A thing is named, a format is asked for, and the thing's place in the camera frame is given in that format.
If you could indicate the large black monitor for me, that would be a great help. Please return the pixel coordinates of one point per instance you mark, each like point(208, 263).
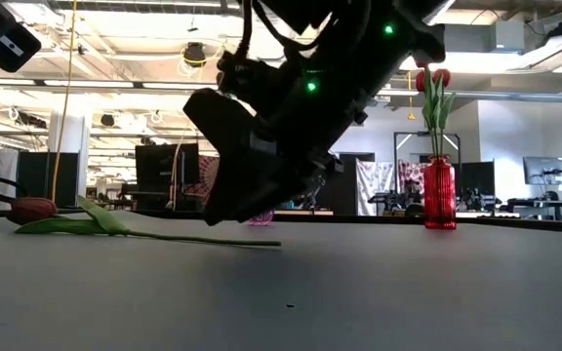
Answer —
point(164, 166)

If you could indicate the wooden background table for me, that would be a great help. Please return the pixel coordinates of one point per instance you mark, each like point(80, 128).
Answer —
point(310, 212)

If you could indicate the dark office desk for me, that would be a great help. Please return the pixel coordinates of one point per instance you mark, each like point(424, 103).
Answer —
point(539, 204)

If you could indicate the black partition panel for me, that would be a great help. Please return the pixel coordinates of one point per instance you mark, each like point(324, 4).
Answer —
point(32, 168)

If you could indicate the white patterned cloth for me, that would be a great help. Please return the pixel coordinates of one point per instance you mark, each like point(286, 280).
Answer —
point(371, 180)

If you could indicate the long linear ceiling lamp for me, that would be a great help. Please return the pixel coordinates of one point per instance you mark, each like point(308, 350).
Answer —
point(115, 85)

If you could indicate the black cabinet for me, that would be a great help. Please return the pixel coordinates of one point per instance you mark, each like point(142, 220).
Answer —
point(347, 195)

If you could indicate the purple glass vase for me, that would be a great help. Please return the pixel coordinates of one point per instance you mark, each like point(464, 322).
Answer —
point(261, 218)

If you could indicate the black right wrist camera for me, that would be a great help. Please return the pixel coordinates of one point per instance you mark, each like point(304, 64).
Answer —
point(239, 75)

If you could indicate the grey-blue table mat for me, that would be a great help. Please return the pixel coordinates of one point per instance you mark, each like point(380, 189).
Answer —
point(281, 331)

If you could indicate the mandala pattern tapestry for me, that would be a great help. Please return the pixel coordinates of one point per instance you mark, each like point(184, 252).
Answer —
point(205, 175)

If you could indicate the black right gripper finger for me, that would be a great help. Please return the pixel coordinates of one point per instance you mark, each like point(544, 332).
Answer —
point(256, 185)

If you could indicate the black metal table frame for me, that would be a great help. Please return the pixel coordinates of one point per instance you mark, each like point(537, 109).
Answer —
point(505, 223)

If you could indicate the black round ceiling device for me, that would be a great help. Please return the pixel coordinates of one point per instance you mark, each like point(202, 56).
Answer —
point(194, 53)

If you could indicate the grey rectangular air duct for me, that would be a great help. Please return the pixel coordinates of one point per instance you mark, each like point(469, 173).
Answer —
point(495, 36)

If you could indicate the white pillar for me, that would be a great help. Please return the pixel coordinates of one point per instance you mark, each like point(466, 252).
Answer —
point(68, 127)

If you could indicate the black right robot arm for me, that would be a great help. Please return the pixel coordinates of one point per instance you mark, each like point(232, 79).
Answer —
point(359, 29)

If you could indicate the red ribbed glass vase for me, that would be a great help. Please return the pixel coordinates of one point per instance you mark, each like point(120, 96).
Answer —
point(439, 195)

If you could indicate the red artificial tulip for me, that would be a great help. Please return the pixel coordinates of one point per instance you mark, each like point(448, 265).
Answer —
point(423, 65)
point(420, 81)
point(32, 210)
point(442, 77)

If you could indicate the desk monitor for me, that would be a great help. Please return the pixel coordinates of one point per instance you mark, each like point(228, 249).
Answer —
point(544, 170)

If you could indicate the black screen panel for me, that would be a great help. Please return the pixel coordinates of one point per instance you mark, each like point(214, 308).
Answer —
point(481, 185)

